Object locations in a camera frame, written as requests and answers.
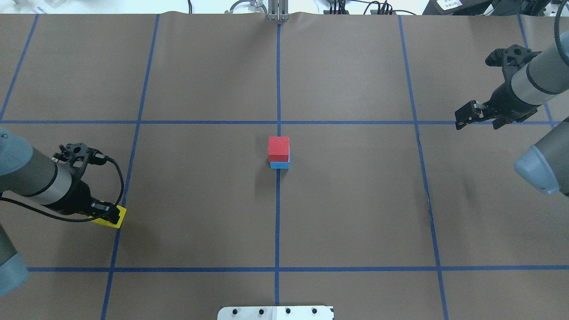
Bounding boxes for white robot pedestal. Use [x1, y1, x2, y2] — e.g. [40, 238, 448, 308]
[217, 305, 335, 320]

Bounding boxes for aluminium frame post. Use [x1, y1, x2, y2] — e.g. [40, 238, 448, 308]
[266, 0, 290, 22]

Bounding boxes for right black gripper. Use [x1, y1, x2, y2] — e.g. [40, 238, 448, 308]
[454, 82, 540, 130]

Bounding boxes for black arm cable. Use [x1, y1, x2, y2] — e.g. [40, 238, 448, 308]
[0, 153, 126, 223]

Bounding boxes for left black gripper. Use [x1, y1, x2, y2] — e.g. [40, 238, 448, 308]
[53, 180, 118, 220]

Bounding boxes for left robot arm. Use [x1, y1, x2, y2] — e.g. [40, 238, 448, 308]
[1, 127, 127, 229]

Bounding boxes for blue cube block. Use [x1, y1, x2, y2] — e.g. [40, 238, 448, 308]
[269, 155, 291, 169]

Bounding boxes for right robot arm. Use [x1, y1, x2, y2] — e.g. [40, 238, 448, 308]
[455, 32, 569, 195]

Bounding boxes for red cube block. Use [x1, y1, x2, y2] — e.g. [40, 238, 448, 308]
[268, 136, 290, 163]

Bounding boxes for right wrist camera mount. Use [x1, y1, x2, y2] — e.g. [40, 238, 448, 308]
[485, 44, 542, 84]

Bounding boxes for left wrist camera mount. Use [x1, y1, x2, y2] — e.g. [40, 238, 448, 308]
[52, 143, 110, 180]

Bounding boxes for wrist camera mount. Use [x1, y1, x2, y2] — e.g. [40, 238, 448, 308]
[52, 143, 110, 180]
[485, 44, 542, 84]

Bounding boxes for yellow cube block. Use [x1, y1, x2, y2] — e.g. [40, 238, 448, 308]
[91, 205, 127, 229]

